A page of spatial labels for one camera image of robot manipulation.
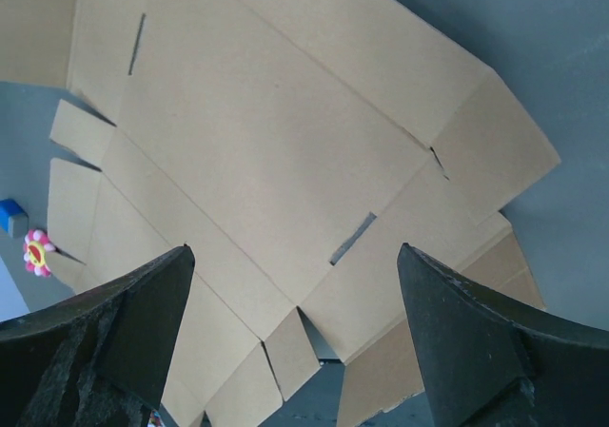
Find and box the blue eraser block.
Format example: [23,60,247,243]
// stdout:
[0,199,29,238]

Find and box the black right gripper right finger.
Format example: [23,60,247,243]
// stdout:
[397,244,608,426]

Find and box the brown cardboard box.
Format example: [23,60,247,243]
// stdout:
[1,0,560,426]

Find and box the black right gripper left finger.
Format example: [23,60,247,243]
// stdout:
[1,244,195,426]

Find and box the pink plush flower toy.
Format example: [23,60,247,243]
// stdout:
[23,229,56,278]

